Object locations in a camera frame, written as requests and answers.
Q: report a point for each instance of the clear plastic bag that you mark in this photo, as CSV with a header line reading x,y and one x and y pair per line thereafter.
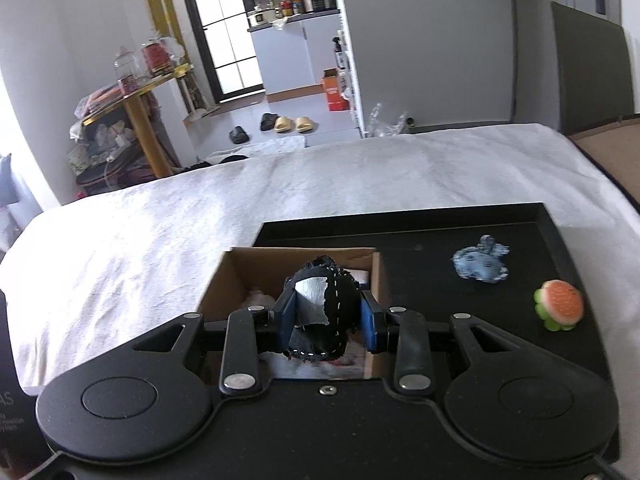
x,y
387,122

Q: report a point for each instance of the white kitchen cabinet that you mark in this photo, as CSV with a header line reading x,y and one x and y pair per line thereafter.
x,y
285,55

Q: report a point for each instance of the white squishy toy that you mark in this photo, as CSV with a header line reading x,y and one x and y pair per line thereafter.
x,y
361,277

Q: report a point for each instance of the black spray bottle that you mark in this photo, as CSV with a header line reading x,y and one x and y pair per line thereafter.
x,y
337,50

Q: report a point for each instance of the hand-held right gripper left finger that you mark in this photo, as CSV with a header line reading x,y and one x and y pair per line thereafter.
x,y
289,317

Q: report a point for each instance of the peach squishy toy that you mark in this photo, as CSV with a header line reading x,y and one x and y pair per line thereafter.
x,y
344,358

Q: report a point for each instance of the small red tin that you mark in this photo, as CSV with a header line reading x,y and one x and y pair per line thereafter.
x,y
126,86

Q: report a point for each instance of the flat cardboard box with lid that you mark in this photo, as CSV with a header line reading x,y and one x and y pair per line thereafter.
x,y
612,155

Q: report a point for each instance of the black tray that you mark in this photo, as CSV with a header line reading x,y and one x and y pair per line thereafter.
x,y
425,260

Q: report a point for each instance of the black framed glass door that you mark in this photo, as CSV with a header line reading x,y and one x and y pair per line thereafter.
x,y
225,25

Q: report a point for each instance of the orange cardboard box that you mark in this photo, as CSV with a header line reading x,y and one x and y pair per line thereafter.
x,y
334,92

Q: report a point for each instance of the dark patchwork plush ball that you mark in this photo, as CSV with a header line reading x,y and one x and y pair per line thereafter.
x,y
340,310

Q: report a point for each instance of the clutter pile under table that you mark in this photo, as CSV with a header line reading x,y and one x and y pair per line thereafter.
x,y
105,155

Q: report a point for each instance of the blue denim plush toy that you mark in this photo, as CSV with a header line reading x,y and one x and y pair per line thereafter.
x,y
480,265

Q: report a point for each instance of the yellow slipper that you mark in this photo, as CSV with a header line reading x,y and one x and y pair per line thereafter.
x,y
305,124
282,124

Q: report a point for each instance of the burger squishy toy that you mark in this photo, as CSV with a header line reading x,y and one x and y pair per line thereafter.
x,y
560,305

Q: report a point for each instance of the white floor towel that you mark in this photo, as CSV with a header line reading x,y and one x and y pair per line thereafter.
x,y
260,147

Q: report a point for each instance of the black leaning board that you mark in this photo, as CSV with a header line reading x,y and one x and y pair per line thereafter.
x,y
590,70

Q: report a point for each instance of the large red tin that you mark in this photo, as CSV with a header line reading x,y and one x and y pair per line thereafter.
x,y
156,57

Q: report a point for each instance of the brown cardboard box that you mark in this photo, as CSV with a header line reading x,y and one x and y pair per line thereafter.
x,y
240,266

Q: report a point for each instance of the yellow round table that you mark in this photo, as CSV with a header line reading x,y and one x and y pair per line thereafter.
x,y
145,125

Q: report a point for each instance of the glass jar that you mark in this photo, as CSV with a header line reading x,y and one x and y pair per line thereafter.
x,y
125,65

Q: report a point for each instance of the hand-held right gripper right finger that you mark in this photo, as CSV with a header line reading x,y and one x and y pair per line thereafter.
x,y
370,322

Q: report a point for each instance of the black slipper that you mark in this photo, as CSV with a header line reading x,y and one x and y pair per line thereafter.
x,y
268,121
239,135

